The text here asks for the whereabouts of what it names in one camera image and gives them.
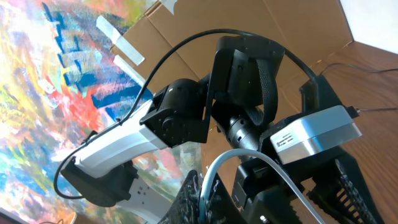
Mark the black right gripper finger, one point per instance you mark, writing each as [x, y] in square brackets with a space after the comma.
[185, 208]

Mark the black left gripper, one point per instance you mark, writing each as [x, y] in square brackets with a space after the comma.
[340, 189]

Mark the colourful patterned sheet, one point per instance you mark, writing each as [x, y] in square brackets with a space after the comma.
[59, 82]

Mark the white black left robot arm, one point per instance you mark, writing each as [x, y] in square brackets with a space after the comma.
[266, 87]

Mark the brown cardboard panel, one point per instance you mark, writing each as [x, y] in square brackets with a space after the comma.
[192, 38]

